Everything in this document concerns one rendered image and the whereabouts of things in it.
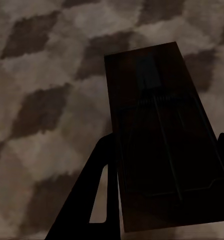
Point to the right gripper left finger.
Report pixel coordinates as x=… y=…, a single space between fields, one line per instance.
x=72 y=222

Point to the mousetrap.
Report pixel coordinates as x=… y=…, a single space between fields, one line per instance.
x=169 y=164

